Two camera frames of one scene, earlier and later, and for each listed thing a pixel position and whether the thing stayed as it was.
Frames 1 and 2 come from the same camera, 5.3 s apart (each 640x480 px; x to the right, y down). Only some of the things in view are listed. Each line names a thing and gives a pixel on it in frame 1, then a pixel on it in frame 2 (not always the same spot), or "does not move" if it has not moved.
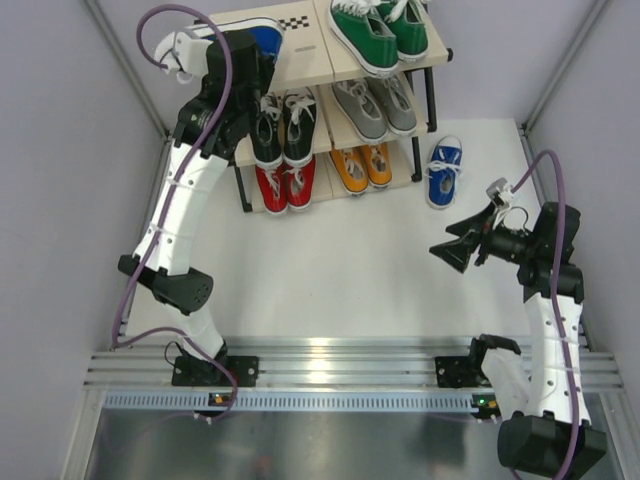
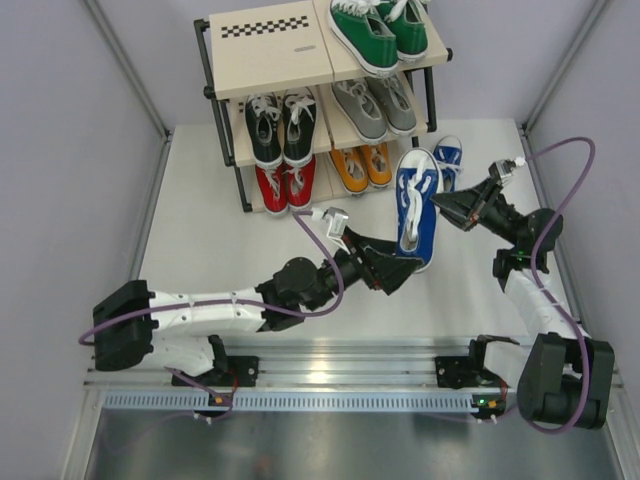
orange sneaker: (351, 167) does not move
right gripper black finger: (459, 251) -> (458, 207)
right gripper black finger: (468, 231) -> (488, 189)
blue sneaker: (266, 32) -> (418, 178)
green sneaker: (407, 19) does not move
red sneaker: (273, 184) does not move
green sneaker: (364, 33) does not move
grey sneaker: (361, 108) does not move
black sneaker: (299, 125) does not move
